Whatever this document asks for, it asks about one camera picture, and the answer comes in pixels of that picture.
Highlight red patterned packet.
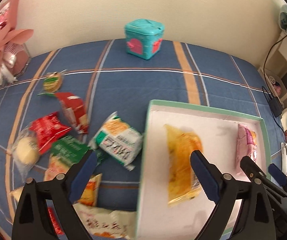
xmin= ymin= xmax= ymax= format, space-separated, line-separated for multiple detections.
xmin=47 ymin=207 xmax=64 ymax=236

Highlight white wooden shelf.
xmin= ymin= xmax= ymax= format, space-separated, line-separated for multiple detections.
xmin=259 ymin=31 xmax=287 ymax=108

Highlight red white snack box pack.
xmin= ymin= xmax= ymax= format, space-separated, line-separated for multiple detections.
xmin=39 ymin=92 xmax=89 ymax=134

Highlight red crinkled snack packet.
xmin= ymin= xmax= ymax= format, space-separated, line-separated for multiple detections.
xmin=29 ymin=112 xmax=72 ymax=155

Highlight pink snack pack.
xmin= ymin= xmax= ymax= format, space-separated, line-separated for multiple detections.
xmin=235 ymin=124 xmax=257 ymax=175

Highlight white green cracker pack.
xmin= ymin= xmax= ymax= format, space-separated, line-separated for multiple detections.
xmin=88 ymin=112 xmax=143 ymax=171

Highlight black power adapter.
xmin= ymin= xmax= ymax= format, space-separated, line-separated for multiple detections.
xmin=268 ymin=96 xmax=283 ymax=117

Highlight round cookie green wrapper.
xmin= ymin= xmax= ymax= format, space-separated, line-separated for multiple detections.
xmin=43 ymin=70 xmax=66 ymax=93

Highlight green-rimmed white cardboard tray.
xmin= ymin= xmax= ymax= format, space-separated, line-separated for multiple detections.
xmin=136 ymin=100 xmax=271 ymax=239

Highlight pale jelly cup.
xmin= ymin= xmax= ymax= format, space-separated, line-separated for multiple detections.
xmin=9 ymin=186 xmax=24 ymax=203

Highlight dark green snack pack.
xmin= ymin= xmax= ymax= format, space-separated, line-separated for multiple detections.
xmin=50 ymin=135 xmax=107 ymax=167

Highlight blue plaid tablecloth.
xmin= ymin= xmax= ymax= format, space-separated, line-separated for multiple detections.
xmin=0 ymin=39 xmax=284 ymax=235

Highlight cream cookie pack red letters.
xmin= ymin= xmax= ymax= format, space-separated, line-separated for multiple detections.
xmin=73 ymin=203 xmax=137 ymax=239

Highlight orange roll cake pack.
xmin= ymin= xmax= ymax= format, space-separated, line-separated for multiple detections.
xmin=44 ymin=153 xmax=102 ymax=207

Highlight yellow orange snack bag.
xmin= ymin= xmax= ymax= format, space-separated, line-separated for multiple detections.
xmin=164 ymin=124 xmax=203 ymax=207

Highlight black cable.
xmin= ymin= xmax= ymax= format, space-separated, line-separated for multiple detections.
xmin=261 ymin=26 xmax=287 ymax=131

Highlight teal toy house box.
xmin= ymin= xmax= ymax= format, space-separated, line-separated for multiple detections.
xmin=124 ymin=18 xmax=165 ymax=60

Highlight round bun clear wrapper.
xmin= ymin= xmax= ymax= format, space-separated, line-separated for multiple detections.
xmin=8 ymin=127 xmax=40 ymax=182

